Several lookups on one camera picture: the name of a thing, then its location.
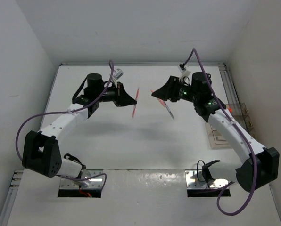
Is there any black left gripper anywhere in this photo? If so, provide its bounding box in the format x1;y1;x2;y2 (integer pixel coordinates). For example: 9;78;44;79
95;81;136;107

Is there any orange double-ended pen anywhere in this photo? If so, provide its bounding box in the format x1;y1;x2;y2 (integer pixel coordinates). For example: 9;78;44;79
156;97;166;107

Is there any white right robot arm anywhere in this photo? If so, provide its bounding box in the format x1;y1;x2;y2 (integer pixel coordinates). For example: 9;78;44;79
152;72;280;192

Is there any purple double-ended pen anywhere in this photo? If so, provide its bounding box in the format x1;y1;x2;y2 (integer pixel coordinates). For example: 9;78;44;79
165;105;175;120

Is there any clear plastic organizer tray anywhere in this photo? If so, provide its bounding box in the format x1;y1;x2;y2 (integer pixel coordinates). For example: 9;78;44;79
205;102;256;149

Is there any pink double-ended pen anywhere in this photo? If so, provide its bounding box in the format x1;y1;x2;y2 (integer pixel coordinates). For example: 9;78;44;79
131;86;141;119

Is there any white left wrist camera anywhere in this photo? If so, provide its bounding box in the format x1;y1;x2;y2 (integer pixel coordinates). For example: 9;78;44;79
113;68;124;83

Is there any aluminium frame rail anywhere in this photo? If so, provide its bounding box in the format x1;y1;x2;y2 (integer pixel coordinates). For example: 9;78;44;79
59;62;225;67

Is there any metal base plate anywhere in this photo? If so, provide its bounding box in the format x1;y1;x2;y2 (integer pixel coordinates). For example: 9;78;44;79
185;170;229;190
59;169;104;189

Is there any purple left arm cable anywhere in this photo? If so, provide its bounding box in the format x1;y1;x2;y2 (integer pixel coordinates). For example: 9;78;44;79
15;59;115;189

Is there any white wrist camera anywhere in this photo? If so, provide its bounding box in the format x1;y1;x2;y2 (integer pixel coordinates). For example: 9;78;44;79
178;63;191;82
113;68;124;83

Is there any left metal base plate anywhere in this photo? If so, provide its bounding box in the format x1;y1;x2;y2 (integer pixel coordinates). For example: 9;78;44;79
59;169;104;189

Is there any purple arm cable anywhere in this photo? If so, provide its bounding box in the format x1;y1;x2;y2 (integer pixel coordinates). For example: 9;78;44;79
15;59;115;189
185;48;258;215

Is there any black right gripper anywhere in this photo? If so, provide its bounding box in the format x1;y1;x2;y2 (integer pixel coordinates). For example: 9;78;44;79
152;76;198;103

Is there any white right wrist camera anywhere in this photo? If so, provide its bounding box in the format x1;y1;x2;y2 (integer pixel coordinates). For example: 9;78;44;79
178;63;191;82

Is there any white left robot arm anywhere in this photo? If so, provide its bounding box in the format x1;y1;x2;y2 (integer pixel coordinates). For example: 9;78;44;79
22;73;137;181

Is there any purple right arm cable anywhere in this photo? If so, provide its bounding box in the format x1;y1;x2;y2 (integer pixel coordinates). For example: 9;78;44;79
185;48;258;215

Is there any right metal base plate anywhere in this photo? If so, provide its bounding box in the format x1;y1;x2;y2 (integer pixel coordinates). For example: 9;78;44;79
185;170;229;190

